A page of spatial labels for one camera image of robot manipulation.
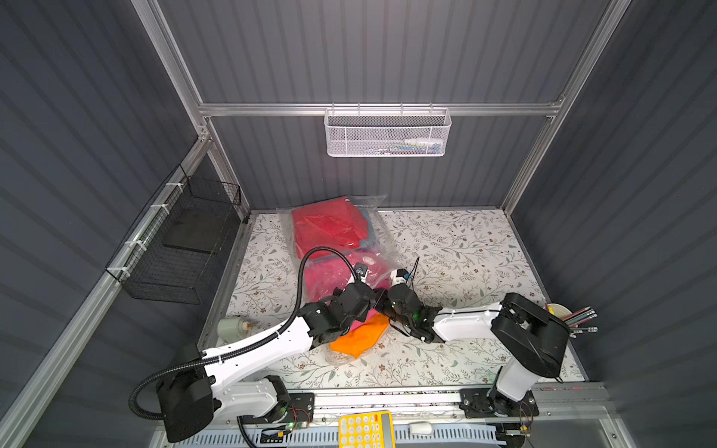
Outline pink trousers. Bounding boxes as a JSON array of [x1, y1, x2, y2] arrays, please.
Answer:
[[302, 250, 397, 302]]

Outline orange trousers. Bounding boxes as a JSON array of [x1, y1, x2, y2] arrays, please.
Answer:
[[330, 314, 389, 358]]

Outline clear plastic vacuum bag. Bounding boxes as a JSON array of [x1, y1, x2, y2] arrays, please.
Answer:
[[278, 193, 418, 365]]

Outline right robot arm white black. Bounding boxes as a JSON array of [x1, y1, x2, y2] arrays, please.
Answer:
[[373, 284, 571, 405]]

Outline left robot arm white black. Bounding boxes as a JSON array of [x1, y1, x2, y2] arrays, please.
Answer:
[[156, 282, 385, 442]]

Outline pale green vacuum pump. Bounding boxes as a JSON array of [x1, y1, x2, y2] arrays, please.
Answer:
[[217, 317, 253, 343]]

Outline grey blue folded garment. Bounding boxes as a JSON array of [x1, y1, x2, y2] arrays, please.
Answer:
[[358, 207, 381, 249]]

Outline red folded garment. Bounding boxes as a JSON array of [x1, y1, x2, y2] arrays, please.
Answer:
[[291, 196, 370, 259]]

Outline small white box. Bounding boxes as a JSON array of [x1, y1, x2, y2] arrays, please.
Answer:
[[408, 421, 433, 437]]

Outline yellow calculator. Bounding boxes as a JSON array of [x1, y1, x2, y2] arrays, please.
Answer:
[[338, 411, 395, 448]]

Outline white bottle in basket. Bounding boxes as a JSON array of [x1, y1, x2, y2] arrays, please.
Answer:
[[404, 137, 444, 152]]

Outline cup with pens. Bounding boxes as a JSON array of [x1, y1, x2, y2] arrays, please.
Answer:
[[545, 304, 599, 338]]

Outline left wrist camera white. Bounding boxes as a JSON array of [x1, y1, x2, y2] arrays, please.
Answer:
[[354, 263, 369, 282]]

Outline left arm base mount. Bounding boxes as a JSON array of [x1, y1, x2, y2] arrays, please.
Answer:
[[236, 375, 316, 429]]

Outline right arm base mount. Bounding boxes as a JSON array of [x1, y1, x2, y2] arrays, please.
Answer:
[[459, 388, 540, 418]]

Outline white wire mesh basket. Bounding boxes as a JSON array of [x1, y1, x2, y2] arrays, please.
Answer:
[[323, 108, 453, 158]]

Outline black wire mesh basket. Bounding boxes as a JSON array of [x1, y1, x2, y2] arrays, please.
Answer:
[[106, 170, 243, 305]]

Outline left black corrugated cable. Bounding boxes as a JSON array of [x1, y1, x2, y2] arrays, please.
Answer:
[[128, 245, 360, 421]]

